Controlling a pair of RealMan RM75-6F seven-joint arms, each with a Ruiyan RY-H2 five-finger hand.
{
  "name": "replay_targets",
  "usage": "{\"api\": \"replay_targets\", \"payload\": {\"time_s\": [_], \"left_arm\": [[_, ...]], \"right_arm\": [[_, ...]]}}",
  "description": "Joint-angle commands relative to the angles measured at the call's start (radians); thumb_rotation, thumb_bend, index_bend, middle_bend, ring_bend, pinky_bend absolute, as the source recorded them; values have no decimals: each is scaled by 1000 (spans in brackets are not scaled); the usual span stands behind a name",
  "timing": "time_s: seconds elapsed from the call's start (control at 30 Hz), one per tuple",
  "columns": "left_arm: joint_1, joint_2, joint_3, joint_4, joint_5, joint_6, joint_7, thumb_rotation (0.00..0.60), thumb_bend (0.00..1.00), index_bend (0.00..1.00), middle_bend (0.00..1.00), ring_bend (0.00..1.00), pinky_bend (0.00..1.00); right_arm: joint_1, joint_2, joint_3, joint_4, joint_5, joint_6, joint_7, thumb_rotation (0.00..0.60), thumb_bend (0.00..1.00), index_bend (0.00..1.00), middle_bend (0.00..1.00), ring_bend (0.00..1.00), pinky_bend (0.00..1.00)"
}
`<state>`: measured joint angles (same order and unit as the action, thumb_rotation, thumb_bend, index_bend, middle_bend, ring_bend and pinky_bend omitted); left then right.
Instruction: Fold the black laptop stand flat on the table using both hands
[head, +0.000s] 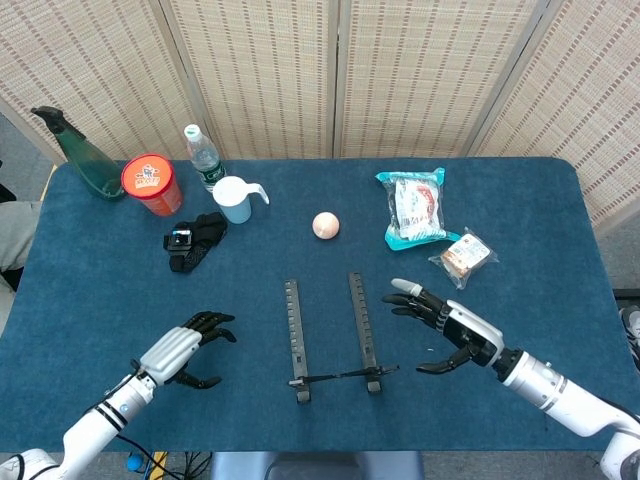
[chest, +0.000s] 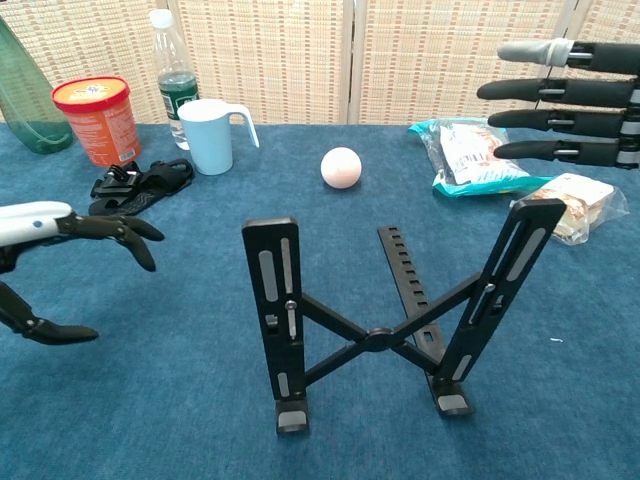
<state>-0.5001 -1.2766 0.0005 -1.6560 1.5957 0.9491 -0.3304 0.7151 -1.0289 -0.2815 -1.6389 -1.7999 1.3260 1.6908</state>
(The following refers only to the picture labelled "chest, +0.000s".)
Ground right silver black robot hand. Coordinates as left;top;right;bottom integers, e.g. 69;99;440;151
476;38;640;170

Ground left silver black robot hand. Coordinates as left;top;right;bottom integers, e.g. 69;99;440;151
0;201;165;346

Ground black folding laptop stand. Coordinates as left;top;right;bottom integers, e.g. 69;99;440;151
241;198;567;436

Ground green plastic spray bottle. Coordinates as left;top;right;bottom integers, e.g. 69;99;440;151
0;14;75;155

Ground clear wrapped bread slice pack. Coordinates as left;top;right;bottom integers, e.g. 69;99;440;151
509;172;630;246

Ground orange tub with red lid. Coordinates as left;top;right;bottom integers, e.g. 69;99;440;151
51;75;143;168

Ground teal plastic snack package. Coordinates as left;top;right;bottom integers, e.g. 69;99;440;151
407;116;554;200

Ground clear water bottle green label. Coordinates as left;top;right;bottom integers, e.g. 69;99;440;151
148;8;200;151

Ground blue felt table cover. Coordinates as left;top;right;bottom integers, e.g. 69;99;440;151
0;122;640;480

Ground pale pink ball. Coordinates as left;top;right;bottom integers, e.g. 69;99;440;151
320;146;362;190

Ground woven bamboo folding screen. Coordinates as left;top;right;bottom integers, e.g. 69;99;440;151
0;0;640;127

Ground black strap with camera mount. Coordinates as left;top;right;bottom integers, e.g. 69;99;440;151
88;158;195;217

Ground light blue cup white handle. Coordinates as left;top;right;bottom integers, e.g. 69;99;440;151
177;98;261;176

